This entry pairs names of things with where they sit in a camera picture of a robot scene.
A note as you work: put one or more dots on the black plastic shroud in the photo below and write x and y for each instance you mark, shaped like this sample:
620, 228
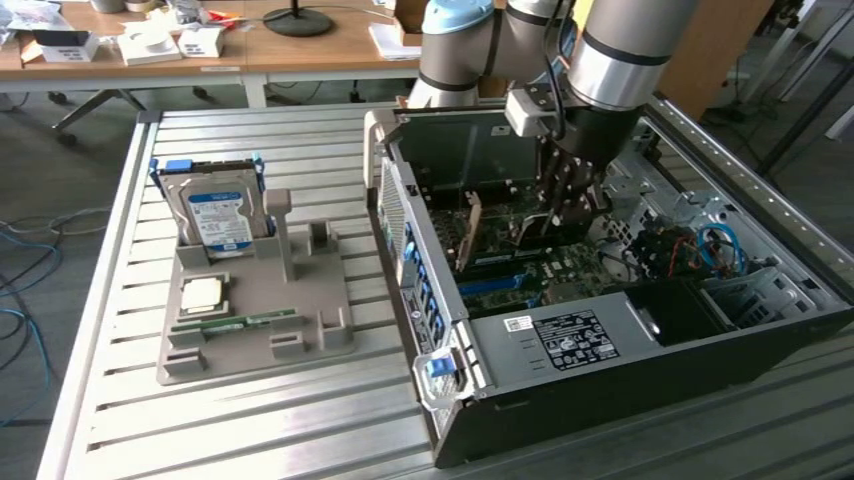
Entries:
681, 310

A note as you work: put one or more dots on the loose paper pile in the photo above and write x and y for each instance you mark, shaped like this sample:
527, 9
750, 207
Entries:
34, 15

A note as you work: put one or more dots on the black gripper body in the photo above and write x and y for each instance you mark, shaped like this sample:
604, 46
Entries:
601, 135

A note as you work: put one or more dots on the dark metal partition frame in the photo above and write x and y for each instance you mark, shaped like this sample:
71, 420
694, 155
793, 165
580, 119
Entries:
806, 100

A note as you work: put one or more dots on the metal disk bay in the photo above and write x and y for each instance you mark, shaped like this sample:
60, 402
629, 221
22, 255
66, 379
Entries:
768, 295

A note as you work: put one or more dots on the tape roll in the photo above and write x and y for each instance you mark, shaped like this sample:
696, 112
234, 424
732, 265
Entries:
142, 5

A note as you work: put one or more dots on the wooden desk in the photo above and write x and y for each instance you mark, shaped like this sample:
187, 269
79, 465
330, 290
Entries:
107, 66
347, 50

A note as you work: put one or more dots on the open white box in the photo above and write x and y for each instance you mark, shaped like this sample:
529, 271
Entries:
150, 55

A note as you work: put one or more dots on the hard disk in blue caddy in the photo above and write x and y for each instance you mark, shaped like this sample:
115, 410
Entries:
217, 220

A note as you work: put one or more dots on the clear plastic bag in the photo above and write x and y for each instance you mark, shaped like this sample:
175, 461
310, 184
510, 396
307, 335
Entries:
181, 10

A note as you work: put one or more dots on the white box with black lid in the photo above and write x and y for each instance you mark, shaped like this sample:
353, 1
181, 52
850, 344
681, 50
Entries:
67, 52

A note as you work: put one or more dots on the long PCIe expansion slot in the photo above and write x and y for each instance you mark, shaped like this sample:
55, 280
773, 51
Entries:
490, 286

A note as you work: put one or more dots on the black round lamp base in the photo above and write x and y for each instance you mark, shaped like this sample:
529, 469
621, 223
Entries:
297, 24

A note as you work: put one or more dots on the blue case latch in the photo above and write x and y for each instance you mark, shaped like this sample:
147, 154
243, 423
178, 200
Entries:
442, 365

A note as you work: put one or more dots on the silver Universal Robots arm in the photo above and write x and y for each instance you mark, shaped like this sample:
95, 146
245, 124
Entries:
628, 50

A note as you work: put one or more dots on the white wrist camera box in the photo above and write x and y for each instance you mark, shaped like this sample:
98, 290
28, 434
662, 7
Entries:
527, 112

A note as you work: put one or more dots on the grey plastic parts rack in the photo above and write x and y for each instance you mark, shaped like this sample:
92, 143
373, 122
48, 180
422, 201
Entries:
261, 300

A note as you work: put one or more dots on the grey power supply housing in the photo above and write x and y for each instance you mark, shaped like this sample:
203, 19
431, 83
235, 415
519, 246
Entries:
507, 350

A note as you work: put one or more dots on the graphics card with metal bracket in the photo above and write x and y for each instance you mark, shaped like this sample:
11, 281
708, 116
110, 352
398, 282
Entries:
470, 235

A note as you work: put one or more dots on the green motherboard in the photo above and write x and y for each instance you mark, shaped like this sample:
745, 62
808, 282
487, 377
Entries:
574, 265

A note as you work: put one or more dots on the small white box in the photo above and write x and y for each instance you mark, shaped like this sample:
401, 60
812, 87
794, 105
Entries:
201, 47

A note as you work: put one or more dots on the metal cup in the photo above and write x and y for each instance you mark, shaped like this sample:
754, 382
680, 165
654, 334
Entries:
108, 6

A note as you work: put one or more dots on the green RAM stick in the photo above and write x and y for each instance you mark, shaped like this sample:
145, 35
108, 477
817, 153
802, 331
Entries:
507, 256
230, 324

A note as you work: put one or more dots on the wooden cabinet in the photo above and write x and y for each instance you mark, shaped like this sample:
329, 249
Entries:
724, 45

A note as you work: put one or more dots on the blue slot clip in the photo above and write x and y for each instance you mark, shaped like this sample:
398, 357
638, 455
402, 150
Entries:
425, 303
409, 250

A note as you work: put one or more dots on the open black PC case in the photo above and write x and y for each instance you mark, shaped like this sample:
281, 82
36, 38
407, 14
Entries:
601, 410

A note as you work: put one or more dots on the silver CPU chip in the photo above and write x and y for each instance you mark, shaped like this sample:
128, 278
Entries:
203, 295

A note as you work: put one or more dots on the white paper stack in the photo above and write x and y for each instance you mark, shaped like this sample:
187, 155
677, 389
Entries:
394, 45

